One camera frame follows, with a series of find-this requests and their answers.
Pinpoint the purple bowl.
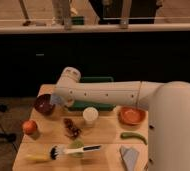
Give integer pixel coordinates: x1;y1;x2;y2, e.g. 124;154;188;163
34;94;55;116

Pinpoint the green plastic tray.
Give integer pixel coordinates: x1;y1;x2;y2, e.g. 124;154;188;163
68;76;114;111

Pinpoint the dark red dried flower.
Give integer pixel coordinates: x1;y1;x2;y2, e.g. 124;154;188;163
63;118;81;139

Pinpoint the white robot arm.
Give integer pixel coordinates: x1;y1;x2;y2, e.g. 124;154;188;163
53;67;190;171

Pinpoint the green round lid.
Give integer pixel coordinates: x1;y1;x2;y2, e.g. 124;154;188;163
69;139;84;158

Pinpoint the black tripod stand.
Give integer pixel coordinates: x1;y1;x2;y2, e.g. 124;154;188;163
0;104;16;143

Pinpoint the grey folded cloth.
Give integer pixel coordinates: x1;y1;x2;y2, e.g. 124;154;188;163
120;146;139;171

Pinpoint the orange ball on cup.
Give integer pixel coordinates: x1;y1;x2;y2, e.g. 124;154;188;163
22;120;39;139

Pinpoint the yellow banana toy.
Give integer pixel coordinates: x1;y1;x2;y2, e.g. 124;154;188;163
25;154;51;163

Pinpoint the orange bowl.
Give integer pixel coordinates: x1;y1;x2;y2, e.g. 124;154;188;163
118;107;146;125

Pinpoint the blue sponge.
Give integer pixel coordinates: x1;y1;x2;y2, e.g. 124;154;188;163
50;94;65;106

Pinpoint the white cup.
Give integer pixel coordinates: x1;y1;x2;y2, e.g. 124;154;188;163
83;107;99;125

